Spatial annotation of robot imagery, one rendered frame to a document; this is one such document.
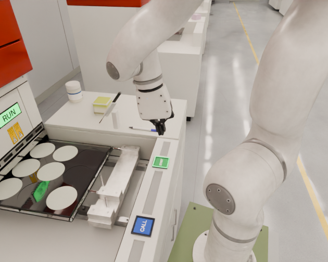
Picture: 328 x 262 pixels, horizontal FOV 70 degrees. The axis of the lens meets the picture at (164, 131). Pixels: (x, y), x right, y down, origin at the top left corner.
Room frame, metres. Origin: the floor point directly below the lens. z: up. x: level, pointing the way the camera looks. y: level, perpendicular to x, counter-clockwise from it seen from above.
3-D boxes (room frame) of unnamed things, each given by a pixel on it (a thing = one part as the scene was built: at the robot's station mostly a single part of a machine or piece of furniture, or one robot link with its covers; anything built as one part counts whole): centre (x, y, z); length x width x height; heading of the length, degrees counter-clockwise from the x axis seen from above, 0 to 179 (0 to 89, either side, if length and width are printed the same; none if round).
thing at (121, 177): (0.62, 0.18, 0.87); 0.36 x 0.08 x 0.03; 170
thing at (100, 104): (0.98, 0.29, 1.00); 0.07 x 0.07 x 0.07; 80
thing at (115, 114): (0.86, 0.23, 1.03); 0.06 x 0.04 x 0.13; 80
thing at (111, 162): (0.77, 0.29, 0.84); 0.50 x 0.02 x 0.03; 80
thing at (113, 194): (0.54, 0.19, 0.89); 0.08 x 0.03 x 0.03; 80
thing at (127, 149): (0.78, 0.15, 0.89); 0.08 x 0.03 x 0.03; 80
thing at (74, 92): (1.11, 0.47, 1.01); 0.07 x 0.07 x 0.10
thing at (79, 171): (0.65, 0.44, 0.90); 0.34 x 0.34 x 0.01; 80
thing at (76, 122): (1.00, 0.21, 0.89); 0.62 x 0.35 x 0.14; 80
